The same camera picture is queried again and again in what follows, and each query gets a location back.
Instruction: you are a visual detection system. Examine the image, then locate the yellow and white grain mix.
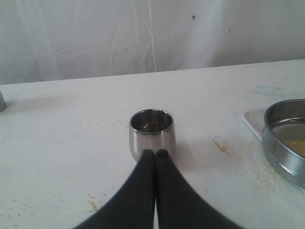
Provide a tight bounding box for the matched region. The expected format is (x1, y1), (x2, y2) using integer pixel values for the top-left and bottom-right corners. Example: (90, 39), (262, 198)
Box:
(285, 139), (305, 157)

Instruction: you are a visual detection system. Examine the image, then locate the stainless steel cup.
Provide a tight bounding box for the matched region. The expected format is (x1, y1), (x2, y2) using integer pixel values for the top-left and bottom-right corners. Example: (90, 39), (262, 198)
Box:
(129, 109), (176, 162)

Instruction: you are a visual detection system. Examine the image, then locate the grey cylinder at table edge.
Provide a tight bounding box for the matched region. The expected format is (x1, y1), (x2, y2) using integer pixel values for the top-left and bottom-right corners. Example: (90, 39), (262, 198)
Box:
(0, 91), (7, 112)

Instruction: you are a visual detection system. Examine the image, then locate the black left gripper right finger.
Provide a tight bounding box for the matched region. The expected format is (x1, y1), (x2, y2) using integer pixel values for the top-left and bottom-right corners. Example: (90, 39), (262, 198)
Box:
(155, 150), (241, 229)

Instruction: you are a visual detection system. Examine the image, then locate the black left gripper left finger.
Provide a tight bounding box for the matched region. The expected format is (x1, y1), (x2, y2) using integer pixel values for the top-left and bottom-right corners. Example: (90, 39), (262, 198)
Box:
(76, 149), (155, 229)

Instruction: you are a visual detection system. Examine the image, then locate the white curtain backdrop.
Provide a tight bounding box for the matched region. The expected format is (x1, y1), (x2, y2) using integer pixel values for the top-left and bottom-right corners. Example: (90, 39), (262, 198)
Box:
(0, 0), (305, 84)

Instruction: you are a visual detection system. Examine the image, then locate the white square plastic tray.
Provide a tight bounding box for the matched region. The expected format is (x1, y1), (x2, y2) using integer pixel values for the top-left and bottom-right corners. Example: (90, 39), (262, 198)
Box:
(241, 108), (305, 194)

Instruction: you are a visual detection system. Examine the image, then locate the round steel mesh sieve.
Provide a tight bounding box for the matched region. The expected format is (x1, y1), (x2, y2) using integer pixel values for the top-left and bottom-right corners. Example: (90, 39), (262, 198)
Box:
(262, 99), (305, 189)

